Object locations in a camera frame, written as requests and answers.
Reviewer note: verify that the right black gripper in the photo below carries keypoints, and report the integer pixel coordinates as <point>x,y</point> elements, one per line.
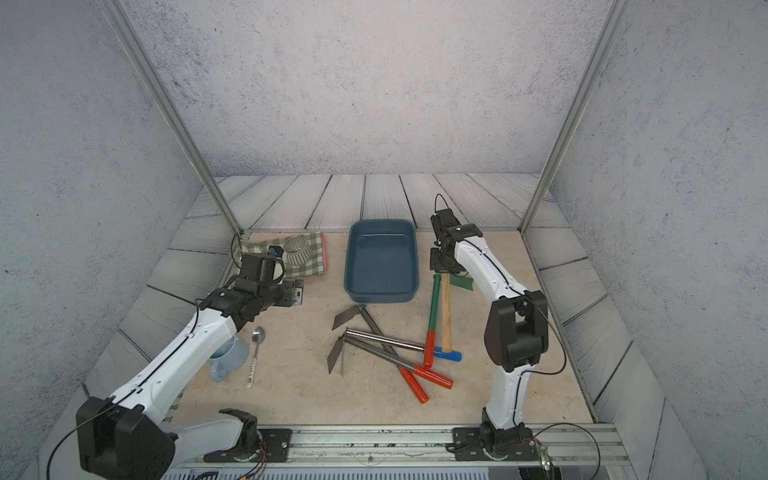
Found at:
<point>434,253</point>

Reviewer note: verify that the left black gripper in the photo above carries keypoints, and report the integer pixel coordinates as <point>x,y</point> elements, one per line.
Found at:
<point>291,297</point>

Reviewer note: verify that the green red handle hoe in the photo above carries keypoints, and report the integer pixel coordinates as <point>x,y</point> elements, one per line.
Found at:
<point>439,304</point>

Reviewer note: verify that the blue handle metal hoe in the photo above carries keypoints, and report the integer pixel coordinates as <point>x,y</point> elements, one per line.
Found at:
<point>396,342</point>

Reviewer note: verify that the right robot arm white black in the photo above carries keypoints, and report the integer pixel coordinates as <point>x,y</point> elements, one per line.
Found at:
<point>516,335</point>

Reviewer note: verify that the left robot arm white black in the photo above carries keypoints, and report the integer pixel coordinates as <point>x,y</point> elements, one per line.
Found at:
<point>122,436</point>

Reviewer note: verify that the teal plastic storage box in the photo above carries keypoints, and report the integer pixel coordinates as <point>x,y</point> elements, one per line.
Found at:
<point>382,262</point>

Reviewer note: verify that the striped ceramic cup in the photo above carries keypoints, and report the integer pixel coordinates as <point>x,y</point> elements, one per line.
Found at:
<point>298,251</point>

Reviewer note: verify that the green white checkered cloth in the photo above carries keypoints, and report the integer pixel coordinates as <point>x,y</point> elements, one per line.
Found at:
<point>314,268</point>

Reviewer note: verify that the metal spoon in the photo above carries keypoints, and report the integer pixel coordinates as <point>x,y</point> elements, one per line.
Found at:
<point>257,337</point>

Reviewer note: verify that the pink tray under cloth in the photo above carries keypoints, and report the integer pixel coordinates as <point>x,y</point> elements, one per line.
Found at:
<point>325,253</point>

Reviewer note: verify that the light blue plastic cup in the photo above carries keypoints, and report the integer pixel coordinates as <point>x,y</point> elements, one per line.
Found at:
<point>227,358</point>

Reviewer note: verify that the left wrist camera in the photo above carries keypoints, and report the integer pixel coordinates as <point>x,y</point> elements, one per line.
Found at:
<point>295,294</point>

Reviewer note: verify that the red handle hoe upper blade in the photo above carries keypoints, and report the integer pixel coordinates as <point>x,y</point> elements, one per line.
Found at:
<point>388,351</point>

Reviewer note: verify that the red handle hoe blade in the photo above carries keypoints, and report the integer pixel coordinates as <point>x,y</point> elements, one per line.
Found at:
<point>417,370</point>
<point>388,351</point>

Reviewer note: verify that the red handle hoe lower blade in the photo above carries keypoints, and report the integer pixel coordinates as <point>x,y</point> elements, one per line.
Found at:
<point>417,370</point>

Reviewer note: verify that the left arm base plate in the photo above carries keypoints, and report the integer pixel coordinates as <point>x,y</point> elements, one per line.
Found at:
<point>276,444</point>

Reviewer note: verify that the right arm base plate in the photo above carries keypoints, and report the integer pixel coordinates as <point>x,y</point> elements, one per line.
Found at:
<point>488,443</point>

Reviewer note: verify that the aluminium front rail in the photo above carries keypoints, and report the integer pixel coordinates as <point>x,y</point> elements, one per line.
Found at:
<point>567,451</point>

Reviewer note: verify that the right aluminium frame post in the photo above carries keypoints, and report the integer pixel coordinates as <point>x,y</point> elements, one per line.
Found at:
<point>610,29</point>

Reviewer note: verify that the aluminium frame post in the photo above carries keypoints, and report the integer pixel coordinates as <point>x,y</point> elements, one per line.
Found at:
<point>131,44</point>
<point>610,29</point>

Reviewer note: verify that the left aluminium frame post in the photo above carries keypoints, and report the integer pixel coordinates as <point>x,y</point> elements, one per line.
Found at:
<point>131,44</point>

